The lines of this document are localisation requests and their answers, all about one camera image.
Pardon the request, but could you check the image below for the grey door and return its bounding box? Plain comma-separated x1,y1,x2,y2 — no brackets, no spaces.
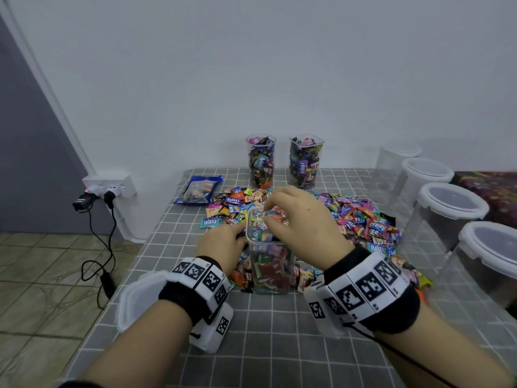
0,16,94,235

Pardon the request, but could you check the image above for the black power cable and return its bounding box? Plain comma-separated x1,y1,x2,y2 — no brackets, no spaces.
81,204,118,308

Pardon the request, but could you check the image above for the white wall socket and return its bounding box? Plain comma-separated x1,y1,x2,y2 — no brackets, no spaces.
82,174,137,199

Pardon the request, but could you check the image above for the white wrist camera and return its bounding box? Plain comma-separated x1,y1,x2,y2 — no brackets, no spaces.
190,301,235,354
305,287,344,340

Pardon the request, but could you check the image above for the small transparent plastic jar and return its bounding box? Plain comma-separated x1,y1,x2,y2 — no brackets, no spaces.
374,143,423,189
244,207,296,296
288,135,325,191

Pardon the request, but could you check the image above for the pile of colourful candies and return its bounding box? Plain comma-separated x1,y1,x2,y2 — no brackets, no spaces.
200,185,429,294

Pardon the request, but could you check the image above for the blue snack packet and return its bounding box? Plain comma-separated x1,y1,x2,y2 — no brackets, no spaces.
173,175,225,206

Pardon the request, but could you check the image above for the person's left forearm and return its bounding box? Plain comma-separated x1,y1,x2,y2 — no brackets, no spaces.
81,299,195,388

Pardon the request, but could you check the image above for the black power plug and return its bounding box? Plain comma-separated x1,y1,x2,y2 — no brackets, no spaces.
72,192,116,212

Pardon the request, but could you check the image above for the tall transparent plastic jar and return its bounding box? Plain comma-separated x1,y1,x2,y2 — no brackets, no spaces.
246,135,277,191

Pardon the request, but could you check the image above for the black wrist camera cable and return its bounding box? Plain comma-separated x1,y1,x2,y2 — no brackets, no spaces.
355,323,453,388

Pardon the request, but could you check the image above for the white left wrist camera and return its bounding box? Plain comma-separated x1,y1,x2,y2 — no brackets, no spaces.
190,301,235,354

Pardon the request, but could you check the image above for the person's right forearm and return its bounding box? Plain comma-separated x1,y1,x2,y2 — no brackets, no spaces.
375,299,517,388

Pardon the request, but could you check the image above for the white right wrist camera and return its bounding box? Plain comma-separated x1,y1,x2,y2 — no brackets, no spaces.
305,287,344,340

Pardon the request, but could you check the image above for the white square container lid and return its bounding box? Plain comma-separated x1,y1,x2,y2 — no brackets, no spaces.
115,271,172,332

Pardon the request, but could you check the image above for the dark patterned cloth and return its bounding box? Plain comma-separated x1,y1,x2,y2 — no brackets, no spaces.
452,171,517,230

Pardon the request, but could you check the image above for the black marker-tagged left wristband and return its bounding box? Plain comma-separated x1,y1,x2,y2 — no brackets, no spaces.
158,255,229,327

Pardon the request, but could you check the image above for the person's right hand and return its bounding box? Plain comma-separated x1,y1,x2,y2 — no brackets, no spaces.
264,185,357,272

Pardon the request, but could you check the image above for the person's left hand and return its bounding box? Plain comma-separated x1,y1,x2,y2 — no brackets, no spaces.
196,222,251,275

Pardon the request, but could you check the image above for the black marker-tagged right wristband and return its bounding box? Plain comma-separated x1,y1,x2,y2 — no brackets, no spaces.
305,245,421,335

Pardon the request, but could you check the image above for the black marker-tagged wristband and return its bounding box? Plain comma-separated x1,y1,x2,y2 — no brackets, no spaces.
158,255,229,327
305,245,421,335

